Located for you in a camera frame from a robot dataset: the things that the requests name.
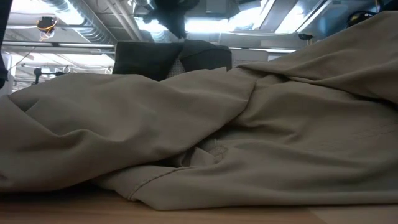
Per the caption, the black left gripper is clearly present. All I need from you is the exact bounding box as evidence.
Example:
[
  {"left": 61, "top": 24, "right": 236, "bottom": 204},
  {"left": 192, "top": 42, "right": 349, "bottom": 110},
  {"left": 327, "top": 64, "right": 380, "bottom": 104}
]
[{"left": 154, "top": 0, "right": 200, "bottom": 40}]

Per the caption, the dark grey garment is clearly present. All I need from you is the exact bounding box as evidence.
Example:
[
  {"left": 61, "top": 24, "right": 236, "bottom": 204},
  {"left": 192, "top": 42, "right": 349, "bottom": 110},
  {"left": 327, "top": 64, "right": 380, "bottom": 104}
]
[{"left": 112, "top": 39, "right": 233, "bottom": 82}]

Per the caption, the beige garment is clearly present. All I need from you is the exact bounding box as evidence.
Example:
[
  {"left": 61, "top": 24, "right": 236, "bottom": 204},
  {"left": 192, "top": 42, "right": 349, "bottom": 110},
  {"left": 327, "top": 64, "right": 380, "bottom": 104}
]
[{"left": 0, "top": 11, "right": 398, "bottom": 211}]

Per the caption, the black metal stand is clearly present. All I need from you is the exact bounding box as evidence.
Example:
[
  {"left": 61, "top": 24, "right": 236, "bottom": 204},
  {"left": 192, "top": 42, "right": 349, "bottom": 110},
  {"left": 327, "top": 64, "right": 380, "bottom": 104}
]
[{"left": 32, "top": 67, "right": 74, "bottom": 85}]

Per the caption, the silver ceiling duct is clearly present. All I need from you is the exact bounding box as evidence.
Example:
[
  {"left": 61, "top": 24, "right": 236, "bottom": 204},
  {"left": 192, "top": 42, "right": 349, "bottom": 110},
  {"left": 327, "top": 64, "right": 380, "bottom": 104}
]
[{"left": 42, "top": 0, "right": 118, "bottom": 44}]

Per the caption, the ceiling device with orange cable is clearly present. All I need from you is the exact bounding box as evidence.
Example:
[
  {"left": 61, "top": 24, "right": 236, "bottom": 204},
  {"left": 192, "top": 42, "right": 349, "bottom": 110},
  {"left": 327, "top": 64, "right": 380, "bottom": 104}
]
[{"left": 35, "top": 16, "right": 59, "bottom": 42}]

